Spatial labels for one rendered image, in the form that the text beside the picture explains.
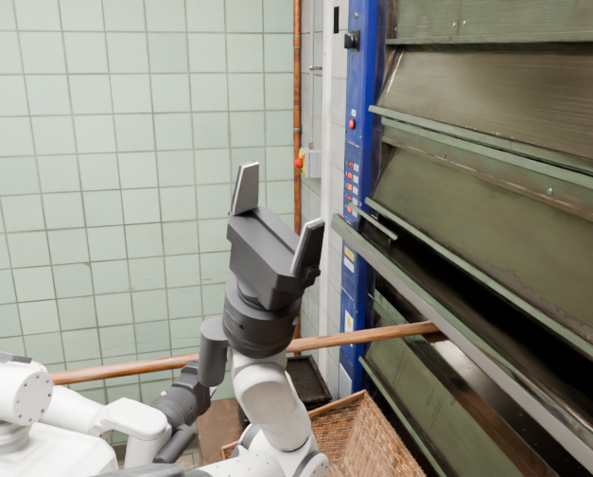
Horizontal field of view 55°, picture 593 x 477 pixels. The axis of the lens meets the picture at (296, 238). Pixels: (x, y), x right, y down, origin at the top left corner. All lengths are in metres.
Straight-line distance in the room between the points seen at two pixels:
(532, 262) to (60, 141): 1.88
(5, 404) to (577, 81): 0.92
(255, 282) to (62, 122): 1.91
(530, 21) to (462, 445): 0.91
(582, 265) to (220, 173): 1.76
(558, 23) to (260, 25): 1.58
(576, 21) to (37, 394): 0.94
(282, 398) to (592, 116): 0.61
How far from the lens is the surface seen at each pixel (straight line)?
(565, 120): 1.01
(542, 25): 1.11
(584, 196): 0.99
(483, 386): 1.36
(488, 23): 1.25
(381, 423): 1.79
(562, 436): 0.87
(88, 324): 2.70
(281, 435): 0.87
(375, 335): 1.47
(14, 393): 0.77
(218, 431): 2.18
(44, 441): 0.86
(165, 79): 2.42
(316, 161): 2.20
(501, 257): 1.16
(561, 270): 1.04
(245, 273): 0.63
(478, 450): 1.41
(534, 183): 1.08
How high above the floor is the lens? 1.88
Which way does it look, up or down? 18 degrees down
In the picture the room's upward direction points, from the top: straight up
